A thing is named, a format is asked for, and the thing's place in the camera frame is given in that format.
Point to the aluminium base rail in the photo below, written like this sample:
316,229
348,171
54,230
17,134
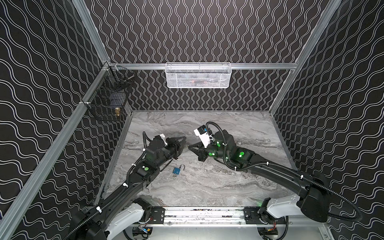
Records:
191,217

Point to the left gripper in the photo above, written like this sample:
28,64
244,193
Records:
175,144

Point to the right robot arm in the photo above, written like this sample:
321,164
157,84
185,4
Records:
311,196

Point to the white wire basket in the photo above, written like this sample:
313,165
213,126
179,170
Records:
195,75

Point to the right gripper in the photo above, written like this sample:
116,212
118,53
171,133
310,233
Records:
202,151

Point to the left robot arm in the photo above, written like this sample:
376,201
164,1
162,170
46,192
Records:
122,208

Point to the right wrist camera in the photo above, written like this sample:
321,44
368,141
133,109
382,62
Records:
205,135

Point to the blue padlock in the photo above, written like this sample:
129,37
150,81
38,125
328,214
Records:
177,171

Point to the brass padlock in basket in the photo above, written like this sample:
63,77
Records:
118,112

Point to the black wire basket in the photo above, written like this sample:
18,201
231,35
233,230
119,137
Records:
112,92

